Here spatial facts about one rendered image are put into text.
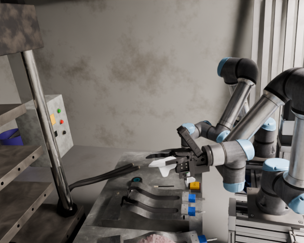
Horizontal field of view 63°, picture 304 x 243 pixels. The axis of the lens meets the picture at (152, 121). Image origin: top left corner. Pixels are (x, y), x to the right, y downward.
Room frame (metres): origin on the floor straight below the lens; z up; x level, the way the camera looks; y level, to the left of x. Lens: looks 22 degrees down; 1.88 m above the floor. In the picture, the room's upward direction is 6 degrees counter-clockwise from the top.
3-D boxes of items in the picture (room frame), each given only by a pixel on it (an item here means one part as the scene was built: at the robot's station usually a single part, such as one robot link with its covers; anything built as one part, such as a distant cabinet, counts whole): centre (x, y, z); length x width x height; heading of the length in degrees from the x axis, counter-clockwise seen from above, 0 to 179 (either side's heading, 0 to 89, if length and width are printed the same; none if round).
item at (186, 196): (1.19, -0.20, 0.89); 0.13 x 0.05 x 0.05; 77
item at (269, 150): (1.39, -0.69, 1.09); 0.15 x 0.15 x 0.10
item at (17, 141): (3.53, 2.11, 0.27); 0.46 x 0.43 x 0.54; 161
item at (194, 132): (1.19, -0.18, 1.31); 0.09 x 0.08 x 0.11; 125
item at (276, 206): (0.92, -0.53, 1.09); 0.15 x 0.15 x 0.10
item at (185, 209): (1.08, -0.18, 0.89); 0.13 x 0.05 x 0.05; 77
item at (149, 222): (1.20, 0.07, 0.87); 0.50 x 0.26 x 0.14; 78
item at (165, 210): (1.19, 0.06, 0.92); 0.35 x 0.16 x 0.09; 78
